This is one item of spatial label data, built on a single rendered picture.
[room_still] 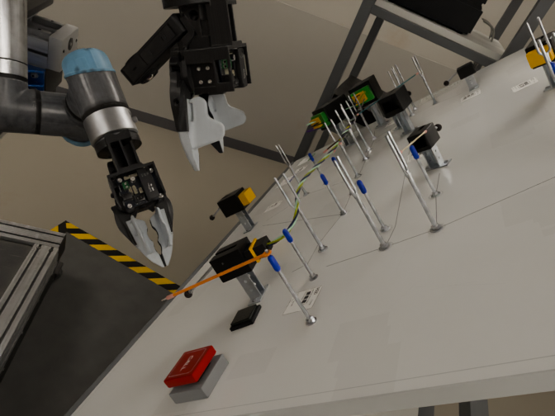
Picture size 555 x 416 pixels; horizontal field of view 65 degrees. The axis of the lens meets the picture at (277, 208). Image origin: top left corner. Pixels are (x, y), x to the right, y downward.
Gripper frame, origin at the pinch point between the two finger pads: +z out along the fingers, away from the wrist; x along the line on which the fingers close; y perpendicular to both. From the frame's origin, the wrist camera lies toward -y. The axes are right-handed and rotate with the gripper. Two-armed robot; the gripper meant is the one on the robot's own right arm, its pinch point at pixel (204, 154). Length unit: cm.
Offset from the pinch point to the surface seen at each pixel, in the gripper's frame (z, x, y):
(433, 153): 7.5, 21.6, 31.8
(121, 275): 82, 95, -99
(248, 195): 20.5, 36.8, -8.5
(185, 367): 20.8, -18.7, 1.7
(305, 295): 18.8, -5.6, 13.9
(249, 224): 28.3, 37.1, -9.5
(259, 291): 22.8, 0.6, 4.9
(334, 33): -8, 258, -16
